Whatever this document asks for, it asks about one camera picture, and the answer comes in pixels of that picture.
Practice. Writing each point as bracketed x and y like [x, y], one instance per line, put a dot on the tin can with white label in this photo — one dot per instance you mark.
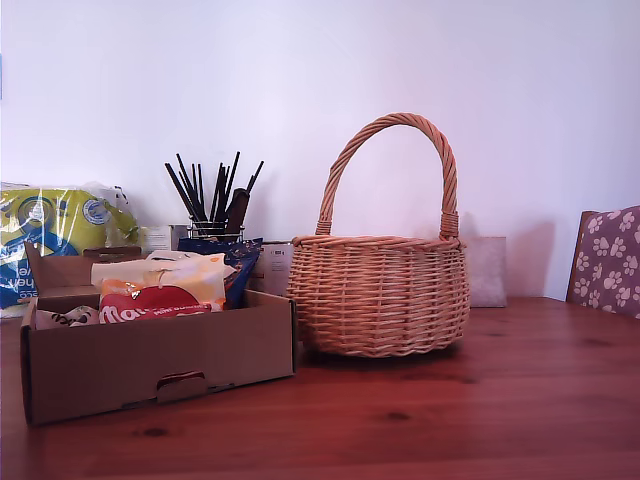
[275, 270]

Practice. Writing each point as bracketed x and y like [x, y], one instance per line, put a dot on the blue Terry's chocolate bag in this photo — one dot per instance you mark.
[240, 260]

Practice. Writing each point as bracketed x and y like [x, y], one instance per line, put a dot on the yellow-green wrapped bottle pack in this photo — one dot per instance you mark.
[50, 215]

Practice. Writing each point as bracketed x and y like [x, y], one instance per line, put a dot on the small white black-print bag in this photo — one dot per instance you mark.
[75, 317]

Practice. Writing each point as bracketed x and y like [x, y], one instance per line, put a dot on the wooden chair frame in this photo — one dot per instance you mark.
[584, 220]

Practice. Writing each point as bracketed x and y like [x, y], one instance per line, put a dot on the pale grey pouch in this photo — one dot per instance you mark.
[487, 270]

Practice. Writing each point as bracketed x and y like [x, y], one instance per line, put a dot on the red yellow Maltesers bunnies bag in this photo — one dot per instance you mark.
[150, 300]

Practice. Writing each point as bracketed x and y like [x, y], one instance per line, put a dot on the black chopstick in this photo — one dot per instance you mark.
[190, 185]
[202, 190]
[182, 192]
[216, 190]
[254, 175]
[232, 175]

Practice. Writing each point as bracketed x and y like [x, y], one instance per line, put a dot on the white carton with label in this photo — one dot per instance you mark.
[157, 237]

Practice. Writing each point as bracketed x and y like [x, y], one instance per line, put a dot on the brown cardboard box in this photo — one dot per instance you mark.
[150, 350]

